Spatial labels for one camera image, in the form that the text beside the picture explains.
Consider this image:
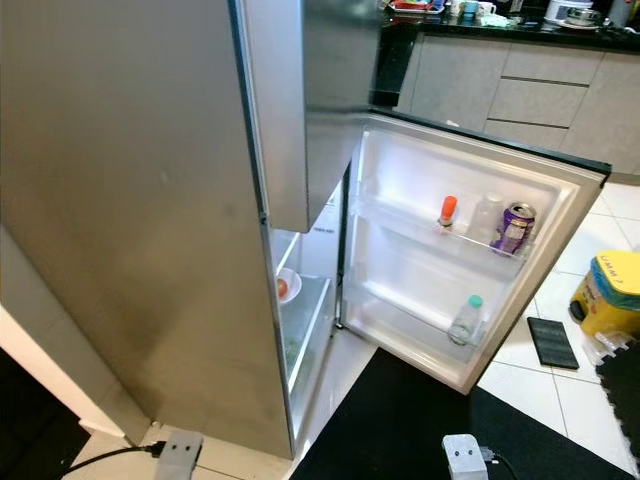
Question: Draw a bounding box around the white dish rack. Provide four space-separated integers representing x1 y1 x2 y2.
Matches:
543 0 613 29

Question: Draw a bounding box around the clear fridge crisper drawer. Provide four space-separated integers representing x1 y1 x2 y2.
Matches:
280 275 336 396

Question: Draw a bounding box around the clear plastic jar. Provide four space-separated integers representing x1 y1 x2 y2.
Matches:
466 192 507 246

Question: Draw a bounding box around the black foam puzzle mat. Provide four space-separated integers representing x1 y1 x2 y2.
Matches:
595 340 640 471

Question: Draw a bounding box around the white bowl inside fridge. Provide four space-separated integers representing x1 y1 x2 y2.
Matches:
274 267 304 307

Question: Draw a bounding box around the teal cloth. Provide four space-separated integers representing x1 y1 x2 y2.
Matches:
478 12 521 29

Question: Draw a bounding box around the flat black bathroom scale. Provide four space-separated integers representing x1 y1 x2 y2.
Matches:
527 316 581 371

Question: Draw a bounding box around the stainless fridge compartment door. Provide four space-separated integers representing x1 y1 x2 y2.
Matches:
338 108 613 395

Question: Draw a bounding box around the red plastic container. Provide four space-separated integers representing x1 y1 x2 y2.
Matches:
390 0 438 14

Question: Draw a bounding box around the small bottle with orange cap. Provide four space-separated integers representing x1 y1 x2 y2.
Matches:
437 194 460 230

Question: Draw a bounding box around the black robot left leg cable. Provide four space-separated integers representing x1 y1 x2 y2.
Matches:
60 442 167 480

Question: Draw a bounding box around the stainless steel fridge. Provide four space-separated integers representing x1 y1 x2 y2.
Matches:
0 0 346 461

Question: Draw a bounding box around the purple drink can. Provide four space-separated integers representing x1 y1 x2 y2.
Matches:
491 201 538 257

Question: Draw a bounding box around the large black floor mat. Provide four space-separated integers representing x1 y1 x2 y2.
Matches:
290 348 636 480

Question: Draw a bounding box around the black robot leg cable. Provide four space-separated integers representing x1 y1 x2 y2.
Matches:
485 450 521 480
60 442 167 480

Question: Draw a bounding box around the black robot right leg cable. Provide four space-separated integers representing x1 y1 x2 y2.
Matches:
485 450 521 480

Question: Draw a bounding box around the water bottle with green cap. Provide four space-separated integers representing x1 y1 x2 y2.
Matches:
448 294 486 347

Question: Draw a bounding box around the stainless freezer door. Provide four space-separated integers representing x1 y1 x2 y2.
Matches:
228 0 381 234

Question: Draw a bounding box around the clear fridge door shelf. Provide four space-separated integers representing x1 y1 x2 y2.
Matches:
342 278 486 363
355 190 533 278

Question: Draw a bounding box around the grey kitchen cabinet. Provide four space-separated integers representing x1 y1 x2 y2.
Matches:
395 35 640 176

